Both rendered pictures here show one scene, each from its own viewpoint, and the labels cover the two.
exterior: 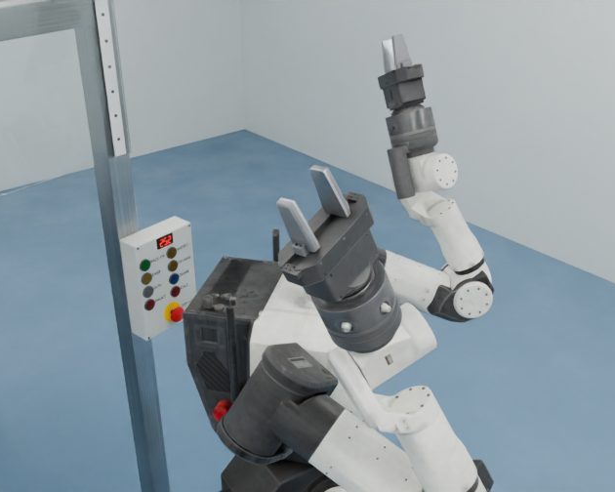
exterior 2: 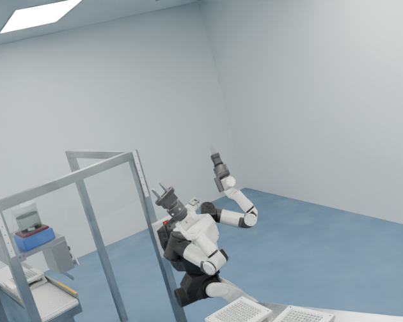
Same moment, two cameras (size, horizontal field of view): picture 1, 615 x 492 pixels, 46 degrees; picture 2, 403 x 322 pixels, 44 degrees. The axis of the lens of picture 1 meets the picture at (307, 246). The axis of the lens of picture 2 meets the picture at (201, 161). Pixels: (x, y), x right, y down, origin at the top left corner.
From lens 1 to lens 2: 1.89 m
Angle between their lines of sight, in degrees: 21
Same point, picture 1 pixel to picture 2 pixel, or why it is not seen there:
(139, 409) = (169, 287)
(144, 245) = (158, 224)
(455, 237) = (240, 201)
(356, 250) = (171, 197)
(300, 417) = (179, 245)
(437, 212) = (234, 194)
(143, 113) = (190, 188)
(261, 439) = (172, 253)
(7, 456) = not seen: outside the picture
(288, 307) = not seen: hidden behind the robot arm
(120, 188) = (149, 207)
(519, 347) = (364, 264)
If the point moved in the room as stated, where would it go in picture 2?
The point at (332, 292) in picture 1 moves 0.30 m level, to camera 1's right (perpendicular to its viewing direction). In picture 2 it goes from (166, 206) to (222, 196)
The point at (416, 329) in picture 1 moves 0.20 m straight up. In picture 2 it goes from (192, 214) to (182, 178)
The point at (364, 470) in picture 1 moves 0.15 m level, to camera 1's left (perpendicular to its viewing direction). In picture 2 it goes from (194, 255) to (168, 259)
